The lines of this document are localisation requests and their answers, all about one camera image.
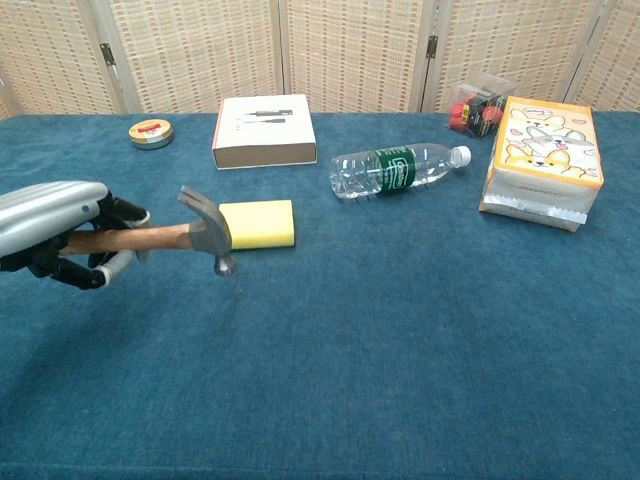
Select corgi print tissue pack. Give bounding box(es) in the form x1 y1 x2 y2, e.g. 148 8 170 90
478 96 606 234

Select wooden-handled claw hammer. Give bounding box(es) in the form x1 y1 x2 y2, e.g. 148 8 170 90
58 185 239 277

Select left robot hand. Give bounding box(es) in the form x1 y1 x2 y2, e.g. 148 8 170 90
0 180 152 291

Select woven folding screen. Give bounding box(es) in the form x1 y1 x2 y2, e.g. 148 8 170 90
0 0 640 121

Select white flat cardboard box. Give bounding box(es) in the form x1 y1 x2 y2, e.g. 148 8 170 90
211 94 319 171

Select blue table cloth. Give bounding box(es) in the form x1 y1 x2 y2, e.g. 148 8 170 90
0 110 640 480

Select yellow sponge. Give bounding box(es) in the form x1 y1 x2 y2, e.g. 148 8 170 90
218 199 296 251

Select clear box with red items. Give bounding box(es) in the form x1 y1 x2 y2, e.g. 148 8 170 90
446 74 517 140

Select clear plastic bottle green label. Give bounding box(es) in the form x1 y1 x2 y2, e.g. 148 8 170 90
329 141 473 201

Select round gold tin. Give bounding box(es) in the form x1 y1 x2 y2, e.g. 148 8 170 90
128 119 175 151

